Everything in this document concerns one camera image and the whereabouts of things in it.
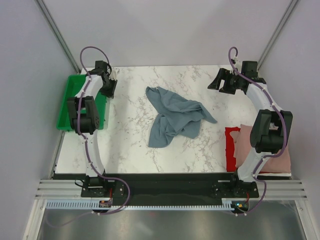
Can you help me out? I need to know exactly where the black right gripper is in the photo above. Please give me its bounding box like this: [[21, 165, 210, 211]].
[[208, 68, 244, 95]]

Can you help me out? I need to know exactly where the blue grey t shirt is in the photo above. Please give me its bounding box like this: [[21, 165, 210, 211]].
[[145, 86, 217, 148]]

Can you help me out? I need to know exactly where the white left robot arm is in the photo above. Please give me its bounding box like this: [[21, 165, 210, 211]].
[[66, 60, 118, 198]]

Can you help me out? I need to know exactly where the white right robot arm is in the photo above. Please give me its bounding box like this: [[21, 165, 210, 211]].
[[208, 61, 293, 198]]

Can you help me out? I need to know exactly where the green plastic bin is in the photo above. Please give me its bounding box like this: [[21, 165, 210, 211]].
[[56, 74, 110, 132]]

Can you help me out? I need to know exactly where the pink folded t shirt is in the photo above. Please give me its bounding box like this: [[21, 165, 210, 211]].
[[226, 124, 291, 176]]

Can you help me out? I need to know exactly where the red folded t shirt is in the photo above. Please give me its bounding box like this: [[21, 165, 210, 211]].
[[224, 127, 240, 173]]

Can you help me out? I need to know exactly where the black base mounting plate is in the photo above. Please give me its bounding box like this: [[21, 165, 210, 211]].
[[80, 173, 259, 207]]

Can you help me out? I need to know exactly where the white folded t shirt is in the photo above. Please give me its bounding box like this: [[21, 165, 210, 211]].
[[258, 172, 292, 177]]

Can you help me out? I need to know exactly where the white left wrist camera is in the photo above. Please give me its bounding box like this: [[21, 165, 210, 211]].
[[109, 68, 120, 81]]

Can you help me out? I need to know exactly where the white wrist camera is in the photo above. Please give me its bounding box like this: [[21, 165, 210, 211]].
[[109, 68, 120, 81], [230, 56, 242, 75]]

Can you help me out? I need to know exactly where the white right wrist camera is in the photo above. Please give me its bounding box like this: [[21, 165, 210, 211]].
[[230, 56, 242, 75]]

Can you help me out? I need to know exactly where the aluminium right corner post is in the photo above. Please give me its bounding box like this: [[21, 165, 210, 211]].
[[257, 0, 300, 71]]

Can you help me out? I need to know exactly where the aluminium corner post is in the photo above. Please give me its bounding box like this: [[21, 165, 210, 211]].
[[34, 0, 81, 74], [257, 0, 300, 71]]

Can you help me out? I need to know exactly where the aluminium left corner post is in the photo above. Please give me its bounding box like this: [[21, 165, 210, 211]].
[[34, 0, 81, 74]]

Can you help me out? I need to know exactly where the aluminium front frame rail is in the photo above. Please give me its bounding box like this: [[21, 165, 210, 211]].
[[35, 179, 307, 201]]

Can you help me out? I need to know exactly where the light blue cable duct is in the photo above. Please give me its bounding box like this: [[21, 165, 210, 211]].
[[45, 199, 235, 211]]

